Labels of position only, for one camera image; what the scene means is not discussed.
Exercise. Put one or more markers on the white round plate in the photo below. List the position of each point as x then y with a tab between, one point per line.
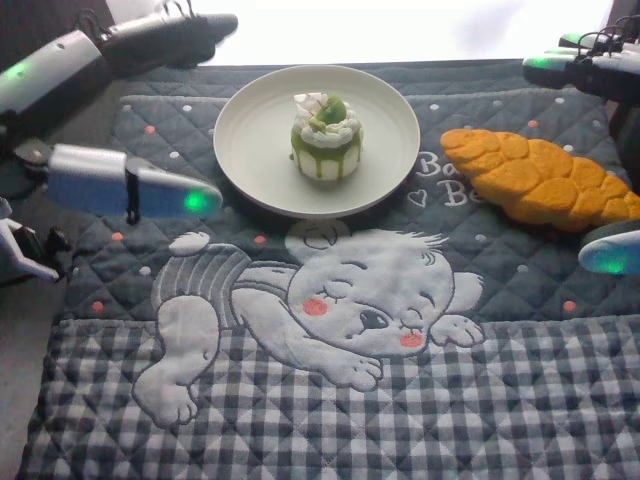
260	150

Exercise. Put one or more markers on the green white toy cake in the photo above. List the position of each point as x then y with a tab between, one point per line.
325	145

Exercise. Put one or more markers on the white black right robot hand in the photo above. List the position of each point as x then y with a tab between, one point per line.
607	60

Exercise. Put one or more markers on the grey quilt with bear print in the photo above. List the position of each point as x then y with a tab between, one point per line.
350	410

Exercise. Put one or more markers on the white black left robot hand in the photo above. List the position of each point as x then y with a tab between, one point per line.
55	70

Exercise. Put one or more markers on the orange braided toy bread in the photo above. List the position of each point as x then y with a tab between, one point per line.
540	175

